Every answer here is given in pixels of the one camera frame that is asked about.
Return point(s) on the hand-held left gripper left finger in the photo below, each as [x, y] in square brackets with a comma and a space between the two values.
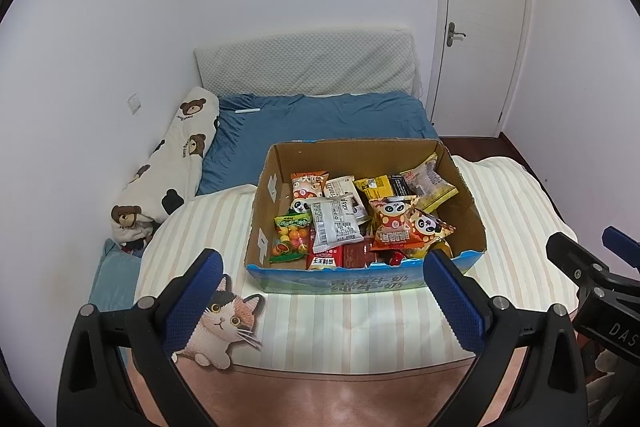
[197, 302]

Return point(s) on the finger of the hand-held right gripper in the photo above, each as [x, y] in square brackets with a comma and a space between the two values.
[575, 259]
[620, 241]

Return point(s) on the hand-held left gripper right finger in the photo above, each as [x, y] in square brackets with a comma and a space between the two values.
[452, 307]

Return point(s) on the dark red-brown packet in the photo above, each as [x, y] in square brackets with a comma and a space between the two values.
[357, 254]

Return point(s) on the green candy packet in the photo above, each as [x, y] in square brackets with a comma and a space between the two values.
[290, 239]

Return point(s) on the pale yellow snack packet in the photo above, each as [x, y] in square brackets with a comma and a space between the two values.
[430, 182]

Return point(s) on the long red snack packet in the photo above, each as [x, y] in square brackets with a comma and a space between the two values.
[325, 261]

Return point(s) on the grey white snack packet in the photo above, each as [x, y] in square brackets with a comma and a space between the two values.
[335, 227]

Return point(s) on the large yellow black packet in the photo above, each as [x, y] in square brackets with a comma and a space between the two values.
[375, 187]

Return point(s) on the red panda snack packet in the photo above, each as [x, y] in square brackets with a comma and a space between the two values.
[306, 189]

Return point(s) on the white wafer packet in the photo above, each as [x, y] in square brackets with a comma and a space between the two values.
[342, 189]

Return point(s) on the cardboard box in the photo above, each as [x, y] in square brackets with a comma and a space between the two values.
[350, 157]

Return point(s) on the light blue cloth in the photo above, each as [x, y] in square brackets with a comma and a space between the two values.
[110, 277]

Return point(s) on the striped cat print blanket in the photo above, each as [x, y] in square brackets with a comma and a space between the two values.
[350, 322]

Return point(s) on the bear print long pillow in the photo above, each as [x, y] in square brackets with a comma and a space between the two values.
[165, 167]

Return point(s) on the small white strip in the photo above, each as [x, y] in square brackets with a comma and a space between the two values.
[247, 111]

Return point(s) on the blue bed sheet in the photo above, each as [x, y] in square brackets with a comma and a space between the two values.
[325, 117]

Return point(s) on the grey textured pillow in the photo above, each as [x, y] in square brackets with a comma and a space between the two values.
[300, 62]

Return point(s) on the white wall socket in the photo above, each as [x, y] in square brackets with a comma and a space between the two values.
[133, 104]

